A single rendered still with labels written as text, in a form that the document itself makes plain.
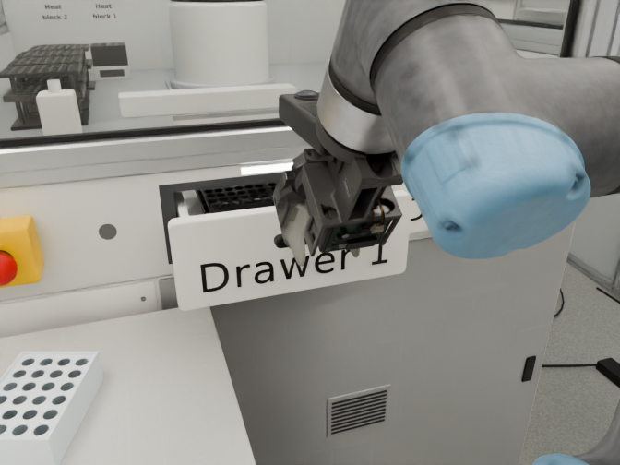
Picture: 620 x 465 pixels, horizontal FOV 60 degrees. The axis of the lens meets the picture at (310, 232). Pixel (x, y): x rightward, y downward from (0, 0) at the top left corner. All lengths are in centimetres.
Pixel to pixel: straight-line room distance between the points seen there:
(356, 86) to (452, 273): 61
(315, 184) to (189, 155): 29
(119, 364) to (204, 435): 16
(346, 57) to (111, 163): 41
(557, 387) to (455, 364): 91
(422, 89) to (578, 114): 7
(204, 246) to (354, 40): 34
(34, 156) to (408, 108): 51
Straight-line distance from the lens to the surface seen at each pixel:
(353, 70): 34
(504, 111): 25
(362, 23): 32
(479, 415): 117
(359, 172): 38
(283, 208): 51
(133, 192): 70
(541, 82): 28
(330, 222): 42
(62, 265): 74
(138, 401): 62
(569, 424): 181
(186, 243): 60
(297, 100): 50
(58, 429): 57
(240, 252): 61
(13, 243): 69
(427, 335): 97
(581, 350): 213
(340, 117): 37
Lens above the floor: 116
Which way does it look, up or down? 25 degrees down
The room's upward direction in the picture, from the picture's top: straight up
